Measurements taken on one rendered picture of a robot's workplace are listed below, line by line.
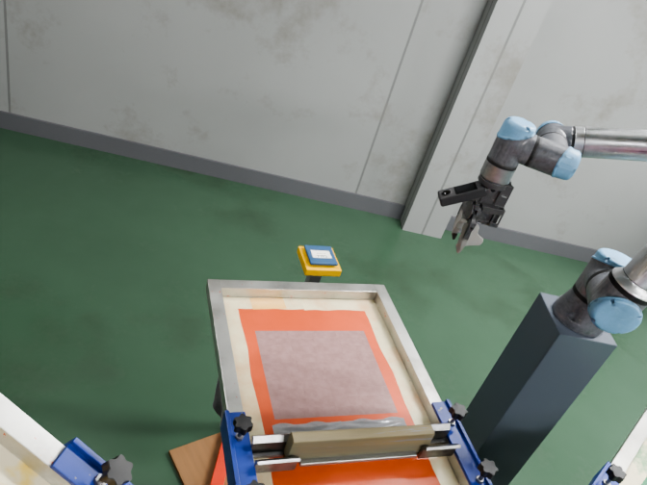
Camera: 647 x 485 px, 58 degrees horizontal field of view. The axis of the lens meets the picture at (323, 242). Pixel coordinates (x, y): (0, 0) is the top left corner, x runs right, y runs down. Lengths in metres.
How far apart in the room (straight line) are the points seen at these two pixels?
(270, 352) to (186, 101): 2.64
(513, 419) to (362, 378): 0.55
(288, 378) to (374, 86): 2.64
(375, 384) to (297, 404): 0.25
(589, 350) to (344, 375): 0.70
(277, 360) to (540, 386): 0.79
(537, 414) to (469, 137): 2.35
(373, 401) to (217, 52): 2.75
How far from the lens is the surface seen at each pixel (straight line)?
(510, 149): 1.42
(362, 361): 1.70
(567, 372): 1.87
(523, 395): 1.90
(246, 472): 1.34
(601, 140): 1.56
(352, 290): 1.86
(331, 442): 1.37
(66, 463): 0.97
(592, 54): 4.17
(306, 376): 1.60
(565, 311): 1.78
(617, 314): 1.59
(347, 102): 3.92
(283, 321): 1.72
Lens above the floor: 2.12
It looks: 34 degrees down
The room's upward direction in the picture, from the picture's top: 18 degrees clockwise
